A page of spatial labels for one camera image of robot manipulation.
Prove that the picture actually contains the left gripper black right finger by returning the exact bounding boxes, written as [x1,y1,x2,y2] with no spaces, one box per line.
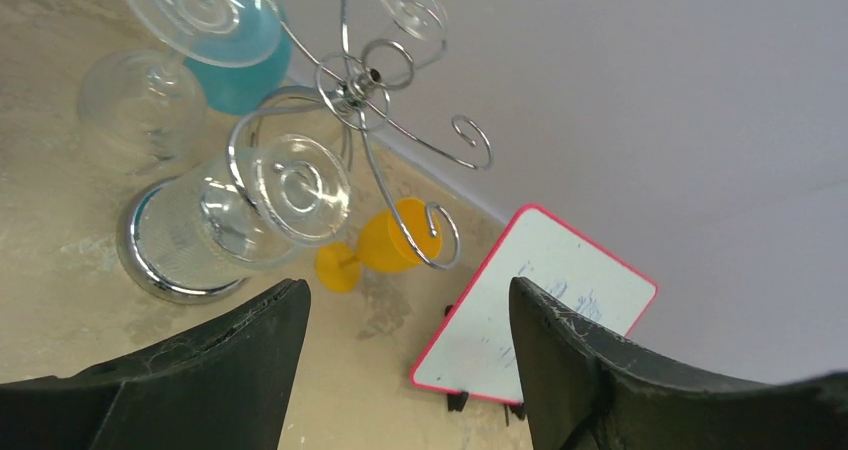
[509,277,847,449]

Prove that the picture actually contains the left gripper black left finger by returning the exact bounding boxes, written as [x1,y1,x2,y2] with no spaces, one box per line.
[1,279,311,449]

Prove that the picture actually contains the clear tumbler glass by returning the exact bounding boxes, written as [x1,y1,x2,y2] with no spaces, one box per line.
[137,134,352,290]

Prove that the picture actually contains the clear wine glass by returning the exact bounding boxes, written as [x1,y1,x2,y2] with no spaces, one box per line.
[77,0,281,176]

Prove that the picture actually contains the blue plastic wine glass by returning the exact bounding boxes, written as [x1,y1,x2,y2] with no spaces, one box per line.
[184,27,292,115]

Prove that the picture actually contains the clear champagne flute glass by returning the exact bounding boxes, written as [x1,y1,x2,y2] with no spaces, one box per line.
[379,0,449,70]

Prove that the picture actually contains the orange plastic wine glass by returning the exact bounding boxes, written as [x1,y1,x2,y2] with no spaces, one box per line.
[314,197,443,293]

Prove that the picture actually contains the pink framed whiteboard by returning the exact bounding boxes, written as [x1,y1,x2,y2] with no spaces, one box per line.
[410,204,658,404]

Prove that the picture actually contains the silver wire wine glass rack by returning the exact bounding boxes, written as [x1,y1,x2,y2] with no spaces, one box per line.
[117,0,495,305]

